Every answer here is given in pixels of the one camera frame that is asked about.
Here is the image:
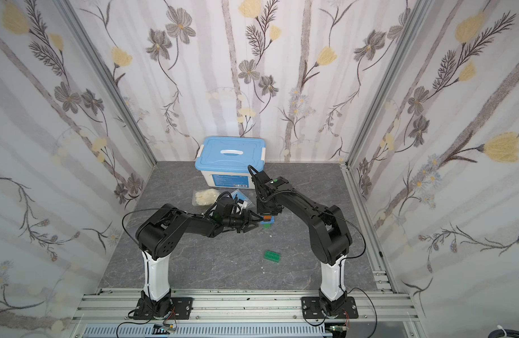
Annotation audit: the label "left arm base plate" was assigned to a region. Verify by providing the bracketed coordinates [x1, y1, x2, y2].
[128, 297, 194, 321]

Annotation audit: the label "white slotted cable duct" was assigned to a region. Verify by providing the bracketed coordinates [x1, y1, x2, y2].
[79, 323, 333, 337]

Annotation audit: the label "bagged blue face masks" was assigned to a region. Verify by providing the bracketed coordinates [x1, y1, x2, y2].
[231, 190, 254, 208]

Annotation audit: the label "long green lego brick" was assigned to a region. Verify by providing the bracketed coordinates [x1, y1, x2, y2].
[263, 250, 281, 263]

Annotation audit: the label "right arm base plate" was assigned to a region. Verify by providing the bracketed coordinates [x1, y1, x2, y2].
[300, 297, 359, 320]

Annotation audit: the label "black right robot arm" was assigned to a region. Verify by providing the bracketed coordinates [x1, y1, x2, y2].
[248, 166, 366, 318]

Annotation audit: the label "blue lidded storage box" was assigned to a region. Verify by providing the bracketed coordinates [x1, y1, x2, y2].
[195, 136, 267, 189]

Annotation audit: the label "aluminium front rail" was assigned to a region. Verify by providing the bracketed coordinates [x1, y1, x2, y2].
[66, 289, 426, 337]

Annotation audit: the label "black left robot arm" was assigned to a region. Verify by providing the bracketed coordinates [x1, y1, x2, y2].
[129, 192, 264, 321]

